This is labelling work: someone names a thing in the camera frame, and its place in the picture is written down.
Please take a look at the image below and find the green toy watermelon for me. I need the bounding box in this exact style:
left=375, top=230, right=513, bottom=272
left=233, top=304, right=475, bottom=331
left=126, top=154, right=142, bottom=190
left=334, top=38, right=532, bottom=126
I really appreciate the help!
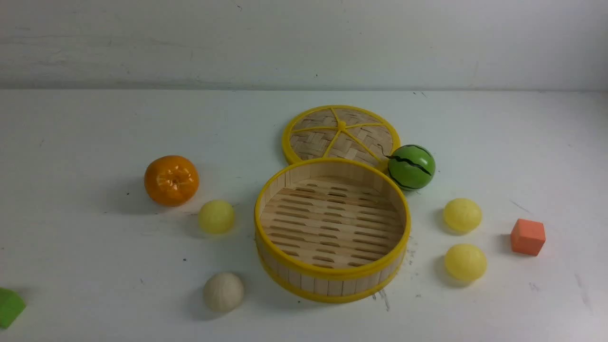
left=387, top=144, right=436, bottom=191

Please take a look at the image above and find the white toy bun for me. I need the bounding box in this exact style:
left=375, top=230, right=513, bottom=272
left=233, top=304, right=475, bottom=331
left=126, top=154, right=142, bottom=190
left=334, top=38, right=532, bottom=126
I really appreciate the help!
left=203, top=272, right=245, bottom=314

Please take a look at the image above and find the yellow toy bun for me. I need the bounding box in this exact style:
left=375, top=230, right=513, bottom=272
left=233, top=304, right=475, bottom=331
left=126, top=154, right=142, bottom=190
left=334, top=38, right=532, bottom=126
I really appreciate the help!
left=443, top=198, right=483, bottom=235
left=444, top=243, right=488, bottom=282
left=198, top=199, right=236, bottom=235

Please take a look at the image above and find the orange foam cube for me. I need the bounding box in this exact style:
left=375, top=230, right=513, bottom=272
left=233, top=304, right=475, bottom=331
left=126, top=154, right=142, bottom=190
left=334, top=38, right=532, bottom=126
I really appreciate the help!
left=510, top=218, right=546, bottom=257

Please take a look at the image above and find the orange toy tangerine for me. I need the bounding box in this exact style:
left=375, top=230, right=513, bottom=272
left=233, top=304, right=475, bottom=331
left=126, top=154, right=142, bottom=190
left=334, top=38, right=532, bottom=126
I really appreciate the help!
left=144, top=155, right=200, bottom=207

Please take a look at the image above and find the green foam block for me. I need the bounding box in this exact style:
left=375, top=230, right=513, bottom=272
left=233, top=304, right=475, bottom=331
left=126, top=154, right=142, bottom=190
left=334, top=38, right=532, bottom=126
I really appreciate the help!
left=0, top=288, right=26, bottom=329

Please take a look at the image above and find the woven bamboo steamer lid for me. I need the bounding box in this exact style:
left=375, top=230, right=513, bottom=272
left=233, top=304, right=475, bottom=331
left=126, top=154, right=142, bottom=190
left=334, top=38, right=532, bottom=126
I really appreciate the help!
left=281, top=105, right=401, bottom=171

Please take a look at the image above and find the yellow-rimmed bamboo steamer tray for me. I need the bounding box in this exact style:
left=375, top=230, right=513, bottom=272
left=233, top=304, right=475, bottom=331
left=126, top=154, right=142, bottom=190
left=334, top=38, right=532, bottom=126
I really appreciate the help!
left=254, top=158, right=412, bottom=303

